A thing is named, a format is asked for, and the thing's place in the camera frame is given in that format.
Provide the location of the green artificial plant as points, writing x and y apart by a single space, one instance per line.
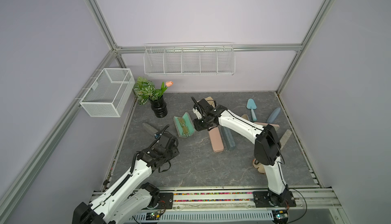
145 90

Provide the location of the aluminium frame post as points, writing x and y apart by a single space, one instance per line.
104 29

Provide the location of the green glasses case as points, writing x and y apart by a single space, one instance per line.
189 124

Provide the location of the teal small trowel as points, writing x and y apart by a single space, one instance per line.
252 107

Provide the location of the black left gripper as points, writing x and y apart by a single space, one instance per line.
175 152

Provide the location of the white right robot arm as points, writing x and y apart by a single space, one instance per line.
267 148

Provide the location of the beige fabric glove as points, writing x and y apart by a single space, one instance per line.
211 101

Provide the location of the yellow tinted glasses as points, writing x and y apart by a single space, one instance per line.
185 130

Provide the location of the aluminium mounting rail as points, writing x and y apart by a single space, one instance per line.
242 198

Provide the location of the white wire basket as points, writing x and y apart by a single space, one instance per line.
108 94

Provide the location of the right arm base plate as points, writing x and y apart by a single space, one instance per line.
264 199

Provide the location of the pink tulip flower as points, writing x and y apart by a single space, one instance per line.
169 83

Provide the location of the case with white sunglasses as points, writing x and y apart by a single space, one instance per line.
245 116

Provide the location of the long white wire shelf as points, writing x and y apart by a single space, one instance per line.
197 58

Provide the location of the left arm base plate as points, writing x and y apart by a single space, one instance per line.
162 201

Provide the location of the pink glasses case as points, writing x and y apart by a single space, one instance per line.
216 140

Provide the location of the blue brown glasses case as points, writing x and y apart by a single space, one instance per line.
273 115

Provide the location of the black glossy vase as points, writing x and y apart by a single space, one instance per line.
159 107

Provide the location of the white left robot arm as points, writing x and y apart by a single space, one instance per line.
131 194

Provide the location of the beige case black glasses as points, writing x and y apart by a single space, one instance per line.
258 166

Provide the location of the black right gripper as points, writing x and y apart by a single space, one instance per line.
196 126

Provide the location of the white vented cable duct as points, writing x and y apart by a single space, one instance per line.
203 217

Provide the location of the teal grey case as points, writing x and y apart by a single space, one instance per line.
228 139

